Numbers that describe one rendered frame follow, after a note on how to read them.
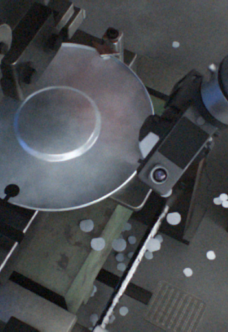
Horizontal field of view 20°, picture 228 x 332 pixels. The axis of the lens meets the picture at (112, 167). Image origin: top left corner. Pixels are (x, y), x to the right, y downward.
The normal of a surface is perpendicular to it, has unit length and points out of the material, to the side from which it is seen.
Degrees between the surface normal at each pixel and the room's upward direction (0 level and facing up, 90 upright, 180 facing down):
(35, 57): 90
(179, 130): 38
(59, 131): 0
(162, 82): 0
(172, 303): 0
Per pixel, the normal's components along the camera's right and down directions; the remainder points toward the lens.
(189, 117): 0.05, 0.18
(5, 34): 0.88, 0.41
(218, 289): -0.01, -0.47
